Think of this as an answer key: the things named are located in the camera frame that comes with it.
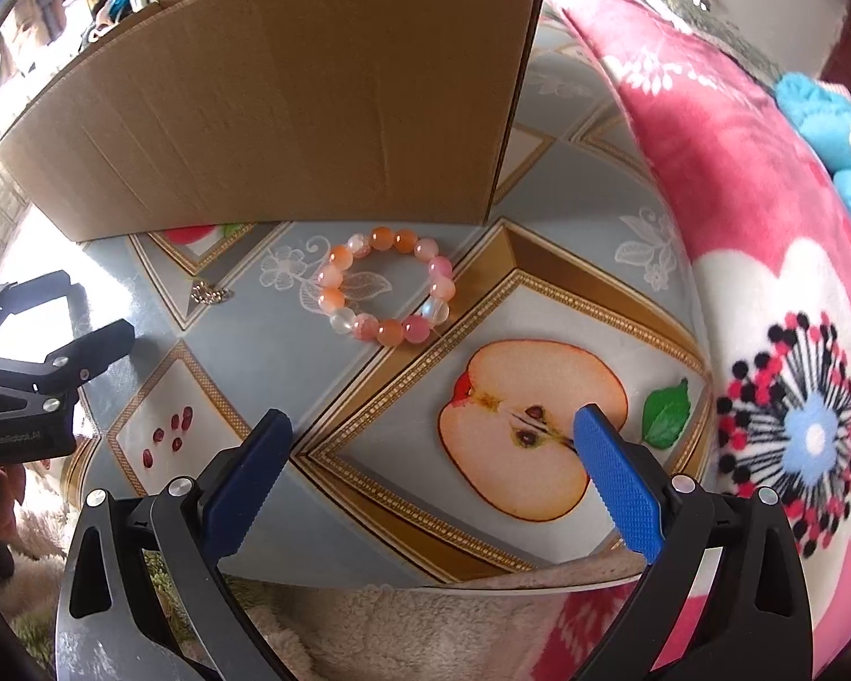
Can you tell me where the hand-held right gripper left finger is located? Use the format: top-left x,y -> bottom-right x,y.
55,407 -> 293,681

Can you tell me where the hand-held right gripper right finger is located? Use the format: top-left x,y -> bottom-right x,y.
573,403 -> 813,681

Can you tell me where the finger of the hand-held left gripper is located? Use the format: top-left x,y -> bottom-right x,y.
0,319 -> 137,407
0,270 -> 86,348

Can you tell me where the brown cardboard box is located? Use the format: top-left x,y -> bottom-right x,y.
0,0 -> 550,243

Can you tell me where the orange pink bead bracelet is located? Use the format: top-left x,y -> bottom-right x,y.
315,227 -> 456,346

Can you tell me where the person's left hand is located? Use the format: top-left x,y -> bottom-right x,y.
0,464 -> 28,547

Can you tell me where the fruit print tablecloth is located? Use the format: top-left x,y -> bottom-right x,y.
60,21 -> 717,586

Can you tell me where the pile of clothes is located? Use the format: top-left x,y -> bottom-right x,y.
85,0 -> 137,30

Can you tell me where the pink floral blanket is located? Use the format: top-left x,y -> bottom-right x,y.
532,0 -> 851,681

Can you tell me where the blue plush toy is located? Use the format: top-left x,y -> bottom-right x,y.
773,71 -> 851,257

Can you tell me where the silver sequin cloth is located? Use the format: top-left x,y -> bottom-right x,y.
624,0 -> 785,82

